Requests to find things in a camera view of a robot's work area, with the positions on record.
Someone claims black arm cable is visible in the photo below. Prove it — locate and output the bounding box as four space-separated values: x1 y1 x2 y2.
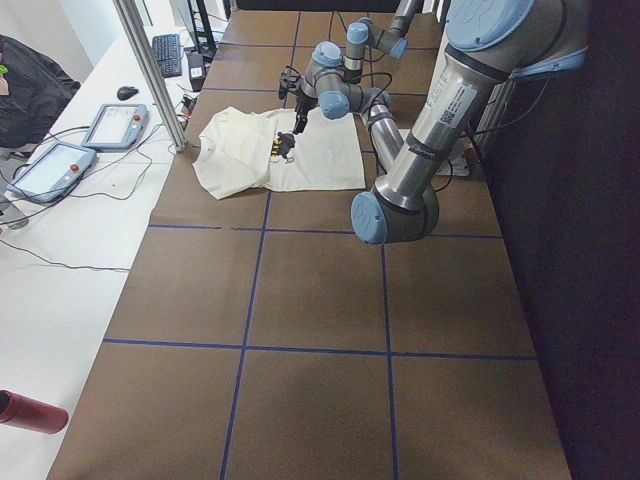
349 71 396 126

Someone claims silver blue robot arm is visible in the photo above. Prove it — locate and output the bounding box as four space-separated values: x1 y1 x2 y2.
343 0 418 83
279 1 591 245

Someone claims black box with white label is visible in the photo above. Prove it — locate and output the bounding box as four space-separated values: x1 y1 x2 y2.
186 52 207 92

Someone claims far grey teach pendant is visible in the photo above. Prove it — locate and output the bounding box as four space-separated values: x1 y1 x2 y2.
81 104 149 152

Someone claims black keyboard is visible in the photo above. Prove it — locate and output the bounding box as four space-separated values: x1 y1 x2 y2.
151 34 182 78

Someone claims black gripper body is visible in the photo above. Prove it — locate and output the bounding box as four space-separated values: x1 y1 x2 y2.
296 84 317 111

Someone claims black jacket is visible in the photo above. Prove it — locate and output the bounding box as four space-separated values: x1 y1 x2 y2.
1 35 81 149

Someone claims grey teach pendant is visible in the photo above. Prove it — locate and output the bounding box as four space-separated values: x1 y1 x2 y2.
81 104 149 152
8 142 97 203

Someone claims red cylinder bottle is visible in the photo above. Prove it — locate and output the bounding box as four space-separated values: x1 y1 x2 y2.
1 390 69 434

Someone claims near grey teach pendant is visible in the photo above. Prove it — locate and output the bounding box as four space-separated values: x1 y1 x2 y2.
8 142 97 203

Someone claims cream long sleeve cat shirt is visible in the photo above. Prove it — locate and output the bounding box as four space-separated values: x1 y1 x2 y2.
193 107 365 200

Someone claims aluminium frame post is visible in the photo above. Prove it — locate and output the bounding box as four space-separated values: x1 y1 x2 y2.
113 0 187 153

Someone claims black computer mouse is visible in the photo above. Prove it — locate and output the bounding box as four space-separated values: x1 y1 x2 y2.
116 86 139 101

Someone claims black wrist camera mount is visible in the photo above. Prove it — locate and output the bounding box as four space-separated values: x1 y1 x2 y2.
278 65 303 100

